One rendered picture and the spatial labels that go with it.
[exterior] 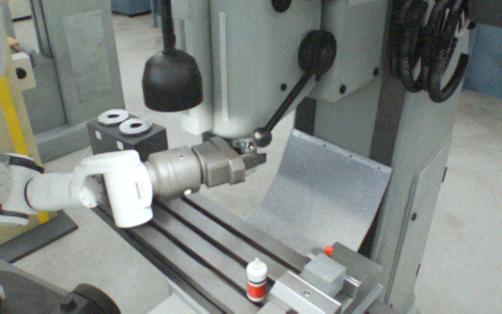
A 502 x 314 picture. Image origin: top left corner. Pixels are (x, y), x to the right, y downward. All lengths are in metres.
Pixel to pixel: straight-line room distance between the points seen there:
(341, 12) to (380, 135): 0.42
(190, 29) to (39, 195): 0.42
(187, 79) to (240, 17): 0.15
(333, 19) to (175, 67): 0.33
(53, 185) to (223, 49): 0.40
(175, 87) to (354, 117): 0.67
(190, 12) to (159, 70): 0.14
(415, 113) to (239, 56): 0.54
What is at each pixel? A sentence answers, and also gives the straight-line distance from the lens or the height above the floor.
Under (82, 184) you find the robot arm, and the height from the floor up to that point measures 1.25.
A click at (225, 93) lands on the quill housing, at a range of 0.62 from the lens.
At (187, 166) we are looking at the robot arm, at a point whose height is 1.27.
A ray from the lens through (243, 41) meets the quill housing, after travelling 0.58.
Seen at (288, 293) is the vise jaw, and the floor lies 1.04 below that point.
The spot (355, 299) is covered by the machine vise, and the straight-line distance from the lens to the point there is 0.84.
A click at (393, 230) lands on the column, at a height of 0.89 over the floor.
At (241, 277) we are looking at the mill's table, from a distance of 0.95.
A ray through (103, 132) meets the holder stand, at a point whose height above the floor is 1.12.
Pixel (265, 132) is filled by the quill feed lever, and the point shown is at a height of 1.38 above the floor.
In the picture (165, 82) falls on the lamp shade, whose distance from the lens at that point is 0.46.
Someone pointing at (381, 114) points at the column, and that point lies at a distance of 1.01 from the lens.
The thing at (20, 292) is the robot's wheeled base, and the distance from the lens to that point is 1.59.
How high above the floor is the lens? 1.65
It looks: 30 degrees down
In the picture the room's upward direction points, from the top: straight up
